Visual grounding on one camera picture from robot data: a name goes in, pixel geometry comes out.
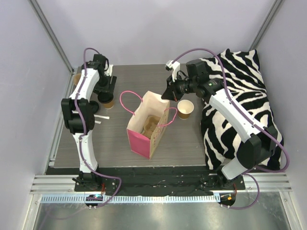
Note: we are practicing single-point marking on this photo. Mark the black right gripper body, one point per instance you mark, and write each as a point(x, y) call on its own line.
point(171, 87)

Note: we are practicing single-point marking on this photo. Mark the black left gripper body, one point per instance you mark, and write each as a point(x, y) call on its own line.
point(109, 85)

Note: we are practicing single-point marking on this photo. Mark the black plastic cup lid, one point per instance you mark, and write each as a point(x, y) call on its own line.
point(105, 98)

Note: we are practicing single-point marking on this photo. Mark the brown paper coffee cup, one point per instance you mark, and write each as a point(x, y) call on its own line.
point(185, 108)

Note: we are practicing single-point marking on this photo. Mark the paper cakes bag pink handles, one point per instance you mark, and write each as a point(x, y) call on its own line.
point(151, 104)

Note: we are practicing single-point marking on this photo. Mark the brown pulp cup carrier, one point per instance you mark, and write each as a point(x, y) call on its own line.
point(150, 125)

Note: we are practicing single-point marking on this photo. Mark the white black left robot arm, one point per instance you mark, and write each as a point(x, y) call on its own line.
point(79, 118)

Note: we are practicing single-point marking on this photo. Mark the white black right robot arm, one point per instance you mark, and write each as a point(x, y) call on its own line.
point(256, 146)

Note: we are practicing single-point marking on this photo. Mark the zebra print pillow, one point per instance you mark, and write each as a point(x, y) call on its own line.
point(244, 81)

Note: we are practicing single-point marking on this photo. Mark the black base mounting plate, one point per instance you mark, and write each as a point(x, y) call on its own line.
point(163, 181)

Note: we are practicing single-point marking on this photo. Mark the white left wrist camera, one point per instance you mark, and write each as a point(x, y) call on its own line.
point(109, 70)

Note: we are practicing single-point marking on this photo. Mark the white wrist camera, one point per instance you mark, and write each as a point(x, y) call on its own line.
point(109, 70)
point(174, 67)

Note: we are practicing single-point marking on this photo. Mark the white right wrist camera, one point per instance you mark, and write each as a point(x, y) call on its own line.
point(174, 67)

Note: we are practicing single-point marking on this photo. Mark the aluminium frame rail front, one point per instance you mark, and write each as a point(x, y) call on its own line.
point(61, 190)

